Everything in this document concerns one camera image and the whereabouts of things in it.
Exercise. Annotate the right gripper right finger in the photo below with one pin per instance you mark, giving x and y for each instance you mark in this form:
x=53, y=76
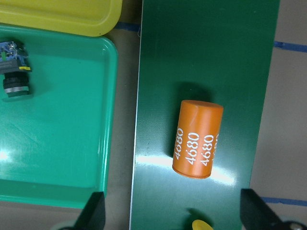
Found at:
x=255, y=214

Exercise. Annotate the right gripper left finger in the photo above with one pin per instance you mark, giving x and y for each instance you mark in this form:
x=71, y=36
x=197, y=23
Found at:
x=93, y=215

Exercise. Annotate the orange battery cylinder with text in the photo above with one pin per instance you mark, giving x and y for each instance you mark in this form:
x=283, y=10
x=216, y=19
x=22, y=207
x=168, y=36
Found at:
x=196, y=138

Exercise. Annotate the green push button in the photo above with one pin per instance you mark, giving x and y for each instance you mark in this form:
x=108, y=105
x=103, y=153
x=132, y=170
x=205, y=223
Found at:
x=15, y=68

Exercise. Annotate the green tray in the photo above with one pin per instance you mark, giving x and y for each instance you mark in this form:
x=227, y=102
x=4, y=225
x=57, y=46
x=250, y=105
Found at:
x=55, y=142

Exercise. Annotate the green conveyor belt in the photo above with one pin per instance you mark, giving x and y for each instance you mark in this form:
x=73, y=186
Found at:
x=209, y=50

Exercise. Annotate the yellow tray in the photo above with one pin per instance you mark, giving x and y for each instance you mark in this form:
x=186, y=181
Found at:
x=90, y=18

